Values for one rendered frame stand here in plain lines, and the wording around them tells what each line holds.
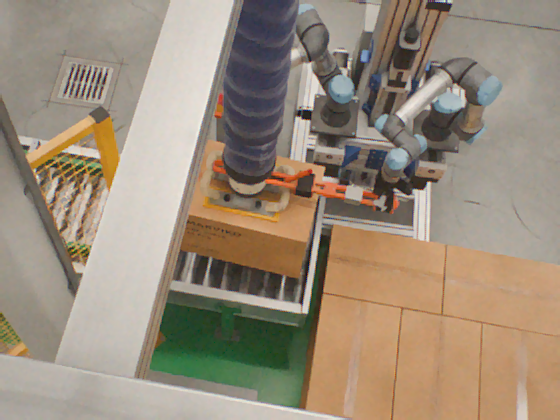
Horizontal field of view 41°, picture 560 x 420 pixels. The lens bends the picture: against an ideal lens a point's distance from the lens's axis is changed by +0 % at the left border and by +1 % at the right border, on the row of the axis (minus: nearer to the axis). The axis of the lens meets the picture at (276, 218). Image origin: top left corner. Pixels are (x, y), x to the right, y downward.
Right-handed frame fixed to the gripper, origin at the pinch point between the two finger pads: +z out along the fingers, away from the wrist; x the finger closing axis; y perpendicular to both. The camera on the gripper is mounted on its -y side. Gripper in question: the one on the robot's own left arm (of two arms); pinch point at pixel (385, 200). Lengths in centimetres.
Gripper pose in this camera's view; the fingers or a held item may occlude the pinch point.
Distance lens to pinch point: 321.1
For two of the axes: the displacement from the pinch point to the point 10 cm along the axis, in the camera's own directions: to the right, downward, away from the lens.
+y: -9.8, -2.2, 0.3
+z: -0.7, 4.6, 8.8
